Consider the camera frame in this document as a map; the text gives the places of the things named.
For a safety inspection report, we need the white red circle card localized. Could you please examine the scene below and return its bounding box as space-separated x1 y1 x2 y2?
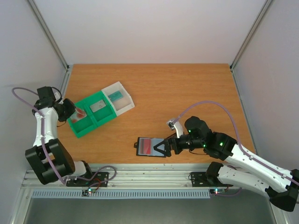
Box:
70 107 87 123

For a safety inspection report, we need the black card holder wallet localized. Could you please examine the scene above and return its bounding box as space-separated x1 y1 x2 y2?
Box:
134 137 166 158

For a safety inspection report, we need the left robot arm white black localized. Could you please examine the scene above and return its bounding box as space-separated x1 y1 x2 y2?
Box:
25 86 94 186

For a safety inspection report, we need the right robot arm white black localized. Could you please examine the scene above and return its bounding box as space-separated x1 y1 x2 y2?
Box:
153 116 299 212

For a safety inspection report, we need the red card in holder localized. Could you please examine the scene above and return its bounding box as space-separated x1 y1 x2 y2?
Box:
139 138 151 155

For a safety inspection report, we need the grey card in green bin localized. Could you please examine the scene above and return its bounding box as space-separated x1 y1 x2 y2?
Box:
89 100 106 112

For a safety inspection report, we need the teal card in white bin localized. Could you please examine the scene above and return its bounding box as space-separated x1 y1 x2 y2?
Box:
108 91 123 102

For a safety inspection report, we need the green plastic sorting bin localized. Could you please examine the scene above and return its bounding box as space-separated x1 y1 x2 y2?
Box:
68 91 117 138

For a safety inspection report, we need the white translucent plastic bin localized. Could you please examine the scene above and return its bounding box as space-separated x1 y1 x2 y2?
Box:
101 81 135 116

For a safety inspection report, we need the right small circuit board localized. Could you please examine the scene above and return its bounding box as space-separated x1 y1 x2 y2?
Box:
210 188 227 195

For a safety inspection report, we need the small circuit board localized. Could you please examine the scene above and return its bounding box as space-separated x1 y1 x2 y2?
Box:
81 189 97 197
210 188 227 195

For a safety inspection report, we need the left small circuit board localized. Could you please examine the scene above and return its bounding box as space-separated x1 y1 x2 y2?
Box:
81 189 97 197

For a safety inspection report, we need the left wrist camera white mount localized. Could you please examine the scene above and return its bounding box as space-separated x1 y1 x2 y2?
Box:
53 89 63 104

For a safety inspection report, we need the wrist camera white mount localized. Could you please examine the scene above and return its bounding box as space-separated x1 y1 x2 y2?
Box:
166 119 184 138
53 89 63 104

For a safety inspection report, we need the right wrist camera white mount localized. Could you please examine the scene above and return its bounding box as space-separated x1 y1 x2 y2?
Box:
166 119 184 138

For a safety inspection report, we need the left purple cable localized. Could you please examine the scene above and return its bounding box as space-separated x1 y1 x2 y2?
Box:
11 87 117 186

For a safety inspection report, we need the purple cable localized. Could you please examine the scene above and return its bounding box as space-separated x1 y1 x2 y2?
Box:
11 87 117 186
176 100 299 187

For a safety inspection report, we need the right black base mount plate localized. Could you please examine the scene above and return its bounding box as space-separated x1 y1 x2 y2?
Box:
188 172 233 188

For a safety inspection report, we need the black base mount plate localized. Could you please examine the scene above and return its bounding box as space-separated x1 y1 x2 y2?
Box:
66 172 109 187
188 172 233 188

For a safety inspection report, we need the aluminium rail front frame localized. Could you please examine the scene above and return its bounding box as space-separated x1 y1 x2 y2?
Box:
21 163 278 191

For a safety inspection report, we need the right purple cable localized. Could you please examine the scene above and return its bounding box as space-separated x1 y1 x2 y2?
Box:
176 100 299 187

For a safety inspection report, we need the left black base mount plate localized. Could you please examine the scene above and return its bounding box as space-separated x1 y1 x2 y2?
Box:
66 172 109 187

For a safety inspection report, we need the grey slotted cable duct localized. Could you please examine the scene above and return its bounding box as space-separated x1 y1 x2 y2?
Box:
31 189 210 199

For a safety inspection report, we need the left aluminium frame post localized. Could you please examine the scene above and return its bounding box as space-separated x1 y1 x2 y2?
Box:
27 0 69 71

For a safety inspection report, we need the aluminium frame post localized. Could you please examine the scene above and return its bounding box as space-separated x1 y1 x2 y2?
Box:
27 0 69 71
230 0 274 73

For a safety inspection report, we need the right aluminium frame post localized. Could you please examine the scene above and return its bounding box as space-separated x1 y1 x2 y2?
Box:
230 0 274 73

